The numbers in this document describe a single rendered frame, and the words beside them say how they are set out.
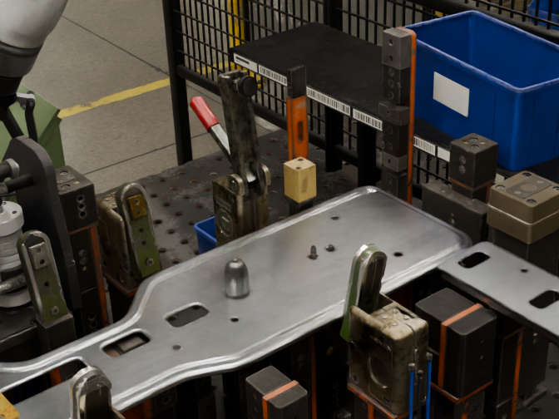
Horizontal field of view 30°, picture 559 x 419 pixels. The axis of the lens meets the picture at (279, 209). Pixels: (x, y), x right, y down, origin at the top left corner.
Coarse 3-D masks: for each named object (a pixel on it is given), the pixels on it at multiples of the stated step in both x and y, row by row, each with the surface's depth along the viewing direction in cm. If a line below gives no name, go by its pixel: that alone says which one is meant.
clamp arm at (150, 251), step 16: (128, 192) 136; (144, 192) 137; (128, 208) 136; (144, 208) 137; (128, 224) 137; (144, 224) 138; (128, 240) 138; (144, 240) 139; (144, 256) 139; (144, 272) 140
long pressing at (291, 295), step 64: (384, 192) 155; (256, 256) 140; (320, 256) 140; (448, 256) 139; (128, 320) 128; (256, 320) 127; (320, 320) 128; (0, 384) 119; (64, 384) 118; (128, 384) 118
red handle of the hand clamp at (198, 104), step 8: (200, 96) 150; (192, 104) 150; (200, 104) 149; (200, 112) 149; (208, 112) 149; (200, 120) 149; (208, 120) 148; (216, 120) 149; (208, 128) 148; (216, 128) 148; (216, 136) 148; (224, 136) 148; (224, 144) 147; (224, 152) 148; (248, 168) 146; (248, 176) 145; (248, 184) 146
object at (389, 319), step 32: (352, 320) 122; (384, 320) 119; (416, 320) 119; (352, 352) 124; (384, 352) 119; (416, 352) 119; (352, 384) 127; (384, 384) 122; (416, 384) 121; (384, 416) 123
